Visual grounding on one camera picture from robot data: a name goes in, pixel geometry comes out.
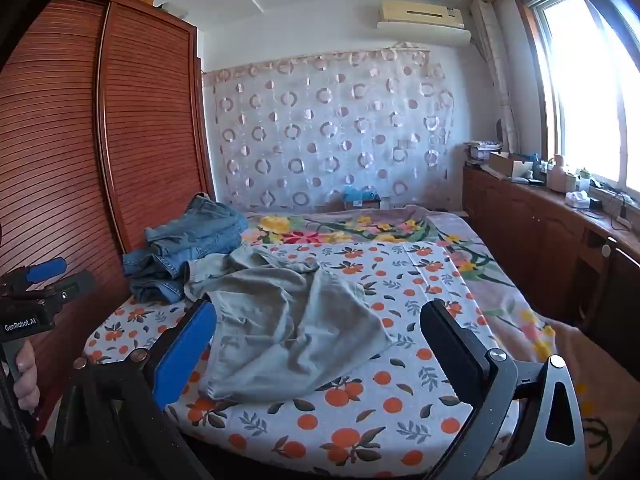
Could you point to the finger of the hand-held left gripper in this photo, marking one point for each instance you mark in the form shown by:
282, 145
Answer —
72, 285
45, 270

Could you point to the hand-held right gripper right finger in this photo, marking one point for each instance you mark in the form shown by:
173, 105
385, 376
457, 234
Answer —
450, 345

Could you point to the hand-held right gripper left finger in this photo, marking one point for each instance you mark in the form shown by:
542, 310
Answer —
185, 355

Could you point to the grey-green pants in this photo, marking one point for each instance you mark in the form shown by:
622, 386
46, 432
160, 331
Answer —
300, 320

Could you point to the person's left hand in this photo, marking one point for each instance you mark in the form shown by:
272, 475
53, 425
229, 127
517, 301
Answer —
27, 380

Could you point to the floral pink blanket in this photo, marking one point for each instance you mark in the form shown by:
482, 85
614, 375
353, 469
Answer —
475, 270

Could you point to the folded blue denim jeans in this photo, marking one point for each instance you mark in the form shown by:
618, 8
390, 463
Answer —
155, 275

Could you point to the orange fruit print bed sheet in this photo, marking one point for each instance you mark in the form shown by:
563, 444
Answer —
350, 425

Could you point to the faded light blue jeans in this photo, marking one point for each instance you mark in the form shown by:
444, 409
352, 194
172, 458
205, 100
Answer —
200, 225

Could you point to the wooden slatted wardrobe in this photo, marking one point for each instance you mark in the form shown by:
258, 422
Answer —
75, 135

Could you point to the long wooden side cabinet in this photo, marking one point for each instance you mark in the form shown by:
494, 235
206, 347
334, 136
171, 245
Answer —
530, 230

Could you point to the blue plastic bag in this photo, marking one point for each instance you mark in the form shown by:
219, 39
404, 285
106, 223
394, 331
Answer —
361, 192

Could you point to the open cardboard box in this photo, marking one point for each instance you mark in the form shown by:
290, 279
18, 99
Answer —
510, 162

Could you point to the white tissue box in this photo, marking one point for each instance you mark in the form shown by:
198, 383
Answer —
578, 199

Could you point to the stack of papers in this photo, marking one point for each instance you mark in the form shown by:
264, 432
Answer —
481, 152

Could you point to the white plastic bottle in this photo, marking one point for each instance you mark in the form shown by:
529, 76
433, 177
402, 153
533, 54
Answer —
556, 175

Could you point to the small green plant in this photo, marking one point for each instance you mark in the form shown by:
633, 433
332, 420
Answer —
584, 176

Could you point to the sheer circle pattern curtain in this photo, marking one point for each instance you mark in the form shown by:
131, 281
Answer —
330, 130

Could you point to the beige gathered window curtain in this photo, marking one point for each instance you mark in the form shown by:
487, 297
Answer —
500, 80

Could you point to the window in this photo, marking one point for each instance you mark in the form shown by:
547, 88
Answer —
585, 85

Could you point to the white air deflector board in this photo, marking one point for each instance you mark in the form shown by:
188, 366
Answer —
425, 31

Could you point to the wall air conditioner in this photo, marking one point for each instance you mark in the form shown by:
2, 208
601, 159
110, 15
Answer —
420, 10

